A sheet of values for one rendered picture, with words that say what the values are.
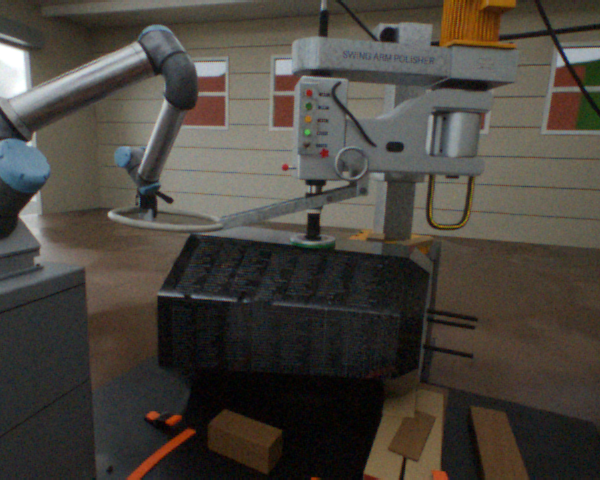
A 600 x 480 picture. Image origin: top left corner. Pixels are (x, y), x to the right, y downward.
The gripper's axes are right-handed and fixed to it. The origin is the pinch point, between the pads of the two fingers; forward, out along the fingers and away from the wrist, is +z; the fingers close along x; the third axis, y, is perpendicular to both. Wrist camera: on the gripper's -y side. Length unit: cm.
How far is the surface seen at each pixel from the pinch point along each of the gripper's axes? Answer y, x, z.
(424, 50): -83, 81, -89
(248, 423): -22, 68, 74
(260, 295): -28, 60, 20
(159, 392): -6, 6, 90
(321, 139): -49, 63, -48
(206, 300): -11, 42, 26
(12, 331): 58, 61, 20
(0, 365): 61, 63, 28
